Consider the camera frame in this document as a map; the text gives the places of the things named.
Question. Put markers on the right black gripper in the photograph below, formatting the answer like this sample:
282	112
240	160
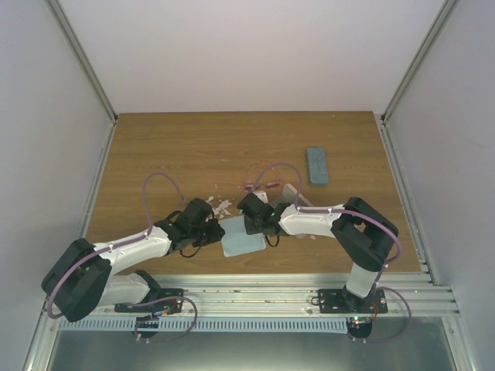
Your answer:
250	229

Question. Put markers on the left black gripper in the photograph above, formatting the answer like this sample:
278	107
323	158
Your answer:
216	235

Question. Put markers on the pink tinted sunglasses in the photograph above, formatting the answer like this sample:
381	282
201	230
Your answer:
270	180

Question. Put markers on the teal glasses case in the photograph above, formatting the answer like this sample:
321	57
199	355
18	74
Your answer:
317	166

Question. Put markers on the pink glasses case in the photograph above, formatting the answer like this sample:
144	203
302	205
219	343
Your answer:
289	196

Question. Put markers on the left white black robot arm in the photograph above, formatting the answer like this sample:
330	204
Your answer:
88	275

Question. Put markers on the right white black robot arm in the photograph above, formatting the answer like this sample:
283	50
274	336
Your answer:
369	239

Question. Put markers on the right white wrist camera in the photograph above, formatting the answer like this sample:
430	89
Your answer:
262	195

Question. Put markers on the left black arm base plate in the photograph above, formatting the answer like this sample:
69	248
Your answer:
165	300

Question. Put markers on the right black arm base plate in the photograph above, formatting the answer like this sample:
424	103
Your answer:
336	301

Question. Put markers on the grey slotted cable duct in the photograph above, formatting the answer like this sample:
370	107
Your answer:
210	324

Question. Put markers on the aluminium frame rail front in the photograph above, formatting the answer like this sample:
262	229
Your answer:
289	295

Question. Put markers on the left aluminium frame post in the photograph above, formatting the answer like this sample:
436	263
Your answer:
67	30

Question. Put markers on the aluminium frame post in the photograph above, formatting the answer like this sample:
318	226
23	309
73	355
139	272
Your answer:
67	30
434	31

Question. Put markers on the right aluminium frame post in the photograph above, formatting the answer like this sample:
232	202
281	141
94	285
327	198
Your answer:
434	31

